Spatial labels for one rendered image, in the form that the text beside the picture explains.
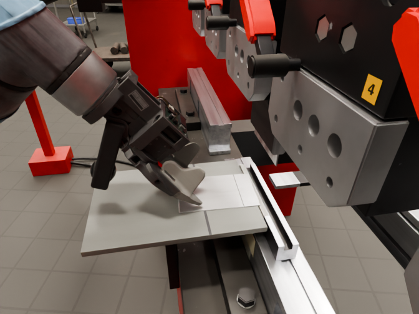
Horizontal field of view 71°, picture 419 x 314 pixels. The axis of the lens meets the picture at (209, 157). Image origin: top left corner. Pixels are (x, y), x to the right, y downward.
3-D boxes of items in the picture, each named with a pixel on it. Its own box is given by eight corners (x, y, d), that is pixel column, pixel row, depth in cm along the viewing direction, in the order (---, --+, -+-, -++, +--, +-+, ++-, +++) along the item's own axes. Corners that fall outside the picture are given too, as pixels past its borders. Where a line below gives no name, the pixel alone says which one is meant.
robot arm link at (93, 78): (42, 104, 34) (62, 80, 41) (77, 129, 36) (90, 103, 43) (85, 60, 32) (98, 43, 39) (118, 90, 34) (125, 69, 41)
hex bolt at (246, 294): (234, 293, 45) (235, 286, 44) (252, 290, 45) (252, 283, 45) (239, 310, 43) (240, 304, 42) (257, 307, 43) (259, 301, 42)
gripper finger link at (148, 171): (178, 195, 41) (133, 151, 39) (170, 202, 42) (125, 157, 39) (182, 180, 46) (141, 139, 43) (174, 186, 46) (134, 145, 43)
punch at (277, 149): (249, 133, 51) (254, 79, 45) (260, 132, 51) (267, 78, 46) (269, 166, 42) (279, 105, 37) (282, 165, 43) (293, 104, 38)
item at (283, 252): (238, 177, 59) (239, 164, 57) (253, 175, 59) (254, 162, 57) (275, 261, 42) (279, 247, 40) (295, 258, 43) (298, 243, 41)
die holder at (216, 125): (187, 90, 123) (186, 68, 118) (201, 90, 124) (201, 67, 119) (209, 155, 82) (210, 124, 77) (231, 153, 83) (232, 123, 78)
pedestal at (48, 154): (40, 161, 232) (0, 52, 186) (74, 158, 236) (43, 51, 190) (33, 176, 216) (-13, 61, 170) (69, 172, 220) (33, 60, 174)
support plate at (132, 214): (98, 177, 55) (97, 172, 54) (235, 163, 59) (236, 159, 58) (81, 257, 40) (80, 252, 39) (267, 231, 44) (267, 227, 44)
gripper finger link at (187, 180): (224, 197, 43) (181, 151, 40) (193, 218, 44) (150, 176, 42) (224, 186, 46) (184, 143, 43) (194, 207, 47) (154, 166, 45)
